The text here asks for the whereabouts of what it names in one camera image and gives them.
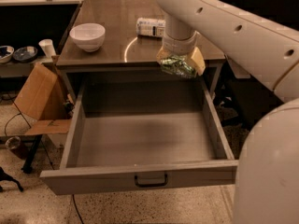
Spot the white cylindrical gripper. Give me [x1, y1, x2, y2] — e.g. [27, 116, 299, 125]
[156, 33, 206, 76]

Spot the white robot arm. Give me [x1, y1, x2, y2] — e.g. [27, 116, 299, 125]
[156, 0, 299, 224]

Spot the grey cabinet with steel top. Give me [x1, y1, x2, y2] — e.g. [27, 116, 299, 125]
[57, 0, 224, 104]

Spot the grey open top drawer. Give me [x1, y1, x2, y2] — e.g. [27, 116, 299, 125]
[40, 68, 239, 196]

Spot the clear plastic water bottle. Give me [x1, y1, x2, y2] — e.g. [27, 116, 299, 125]
[136, 18, 165, 37]

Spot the black office chair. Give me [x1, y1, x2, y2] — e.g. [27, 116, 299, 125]
[218, 0, 299, 133]

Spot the white ceramic bowl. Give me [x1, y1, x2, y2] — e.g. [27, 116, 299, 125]
[69, 23, 106, 52]

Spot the white paper cup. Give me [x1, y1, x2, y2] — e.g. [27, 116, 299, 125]
[38, 39, 56, 58]

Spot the brown cardboard box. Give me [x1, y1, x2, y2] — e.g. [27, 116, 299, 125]
[14, 63, 71, 135]

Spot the dark blue bowl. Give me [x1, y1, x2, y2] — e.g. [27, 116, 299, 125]
[13, 46, 38, 63]

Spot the white blue bowl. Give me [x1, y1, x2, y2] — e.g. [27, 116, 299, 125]
[0, 46, 14, 63]

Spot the brown cup on floor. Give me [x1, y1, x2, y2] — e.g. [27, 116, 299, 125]
[6, 136, 29, 160]

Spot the black stand leg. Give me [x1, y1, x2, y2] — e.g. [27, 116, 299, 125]
[21, 135, 42, 174]

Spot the black drawer handle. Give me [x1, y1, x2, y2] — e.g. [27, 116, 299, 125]
[135, 173, 168, 189]

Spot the black floor cable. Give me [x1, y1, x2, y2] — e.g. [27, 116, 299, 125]
[71, 193, 85, 224]

